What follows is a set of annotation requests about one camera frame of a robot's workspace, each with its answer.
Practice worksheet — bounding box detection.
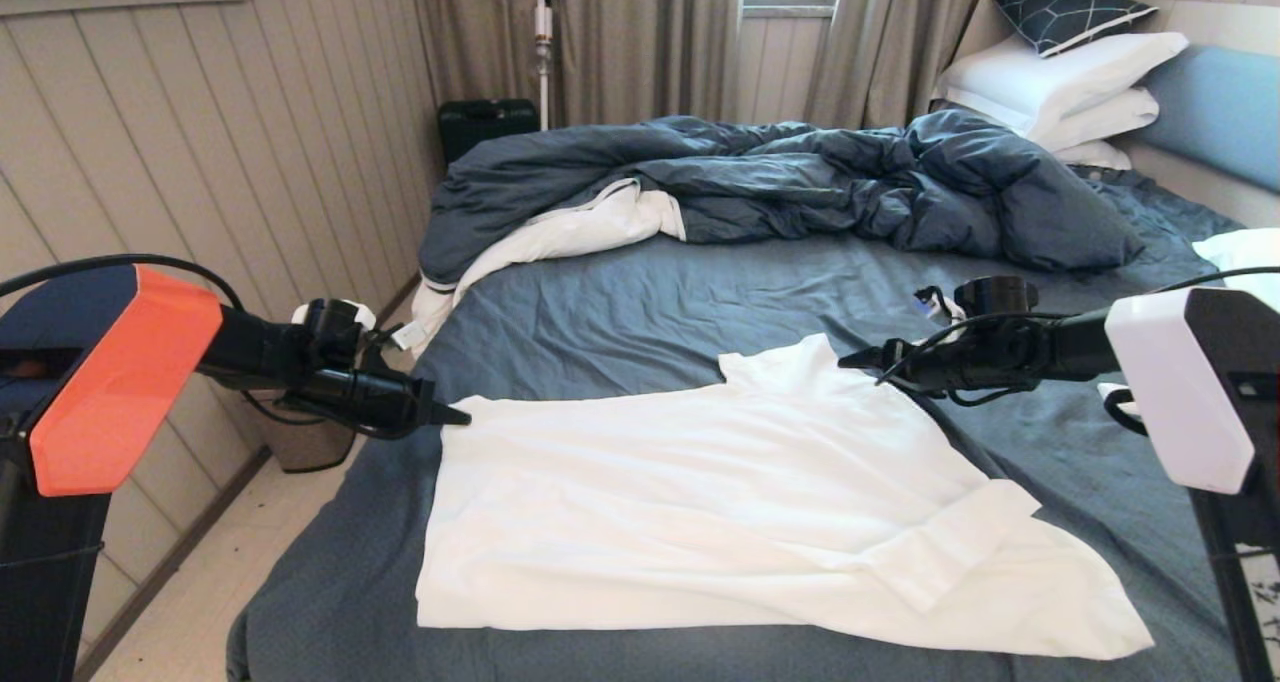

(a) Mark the white t-shirt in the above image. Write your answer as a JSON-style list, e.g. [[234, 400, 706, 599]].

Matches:
[[416, 334, 1156, 661]]

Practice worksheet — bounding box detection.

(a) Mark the beige trash bin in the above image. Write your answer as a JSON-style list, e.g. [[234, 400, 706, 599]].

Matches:
[[250, 390, 359, 475]]

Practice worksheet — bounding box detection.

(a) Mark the blue patterned bed sheet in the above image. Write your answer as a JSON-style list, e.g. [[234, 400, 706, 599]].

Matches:
[[228, 167, 1280, 682]]

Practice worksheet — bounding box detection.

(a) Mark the blue duvet with white lining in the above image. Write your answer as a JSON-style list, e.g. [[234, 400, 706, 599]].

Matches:
[[412, 112, 1144, 363]]

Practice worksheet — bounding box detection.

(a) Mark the flat white pillow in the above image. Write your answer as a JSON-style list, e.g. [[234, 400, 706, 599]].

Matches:
[[1050, 142, 1131, 171]]

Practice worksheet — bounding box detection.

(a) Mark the medium white pillow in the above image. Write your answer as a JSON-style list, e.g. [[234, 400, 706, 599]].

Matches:
[[1030, 88, 1159, 153]]

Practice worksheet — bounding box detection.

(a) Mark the black suitcase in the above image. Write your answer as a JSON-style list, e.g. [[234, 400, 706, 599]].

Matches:
[[438, 99, 541, 168]]

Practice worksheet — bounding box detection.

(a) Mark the large white pillow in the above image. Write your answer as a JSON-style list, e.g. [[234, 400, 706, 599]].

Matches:
[[930, 32, 1189, 143]]

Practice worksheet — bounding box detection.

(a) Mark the white pillow without stack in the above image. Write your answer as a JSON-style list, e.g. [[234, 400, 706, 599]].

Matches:
[[1193, 228, 1280, 311]]

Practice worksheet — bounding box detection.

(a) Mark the narrow beige curtain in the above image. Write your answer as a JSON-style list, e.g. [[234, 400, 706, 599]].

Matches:
[[803, 0, 1051, 131]]

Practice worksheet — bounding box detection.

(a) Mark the blue padded headboard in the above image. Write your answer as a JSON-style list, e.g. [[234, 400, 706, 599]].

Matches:
[[1135, 45, 1280, 196]]

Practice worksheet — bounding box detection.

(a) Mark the dark geometric patterned cushion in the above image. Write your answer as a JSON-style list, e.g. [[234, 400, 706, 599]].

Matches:
[[988, 0, 1158, 59]]

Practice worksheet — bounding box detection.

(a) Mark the white stick vacuum cleaner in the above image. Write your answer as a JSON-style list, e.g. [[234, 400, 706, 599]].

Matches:
[[533, 0, 554, 131]]

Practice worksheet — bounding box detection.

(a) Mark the wide beige curtain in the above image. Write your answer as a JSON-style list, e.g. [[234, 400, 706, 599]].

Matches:
[[405, 0, 743, 131]]

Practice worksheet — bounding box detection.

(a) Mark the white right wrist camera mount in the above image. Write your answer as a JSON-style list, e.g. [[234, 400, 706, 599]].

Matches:
[[915, 287, 969, 328]]

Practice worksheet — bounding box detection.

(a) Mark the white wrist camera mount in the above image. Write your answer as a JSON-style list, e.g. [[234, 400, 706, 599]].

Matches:
[[915, 287, 969, 328], [292, 299, 429, 353]]

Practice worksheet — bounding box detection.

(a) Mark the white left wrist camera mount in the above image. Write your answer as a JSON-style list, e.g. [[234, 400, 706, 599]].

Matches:
[[292, 299, 429, 353]]

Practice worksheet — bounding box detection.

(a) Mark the beige upholstered bed frame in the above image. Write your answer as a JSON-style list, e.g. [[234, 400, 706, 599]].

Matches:
[[1118, 140, 1280, 231]]

